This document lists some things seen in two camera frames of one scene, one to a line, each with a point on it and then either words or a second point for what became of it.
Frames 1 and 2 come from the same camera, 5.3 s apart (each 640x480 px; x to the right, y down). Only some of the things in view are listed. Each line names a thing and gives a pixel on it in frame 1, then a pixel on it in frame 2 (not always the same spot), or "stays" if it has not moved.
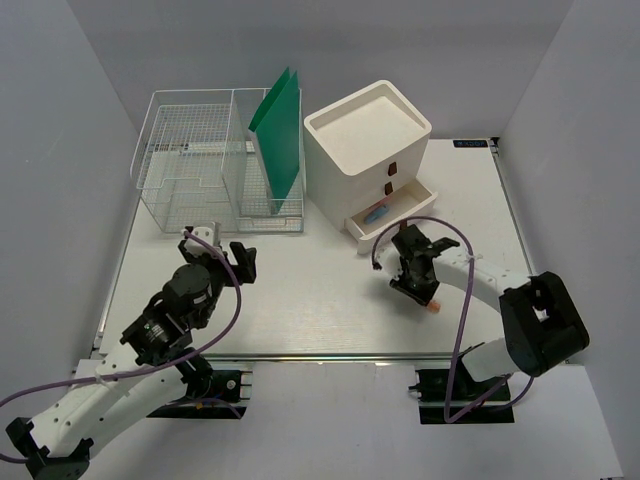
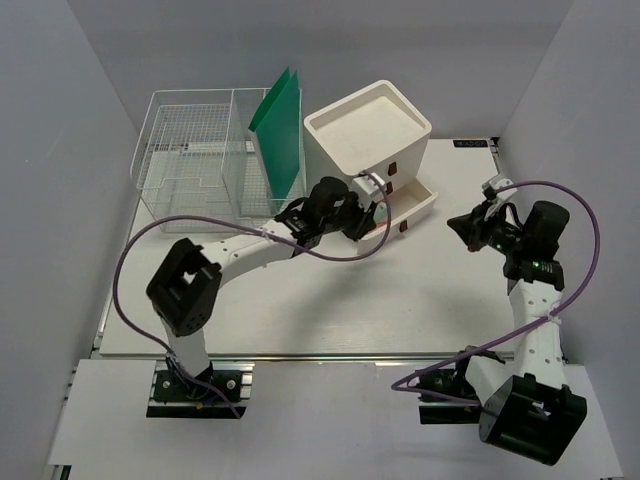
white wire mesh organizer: (196, 161) stays
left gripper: (247, 258) -> (364, 217)
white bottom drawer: (412, 200) stays
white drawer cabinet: (361, 148) stays
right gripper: (399, 283) -> (472, 226)
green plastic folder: (277, 125) stays
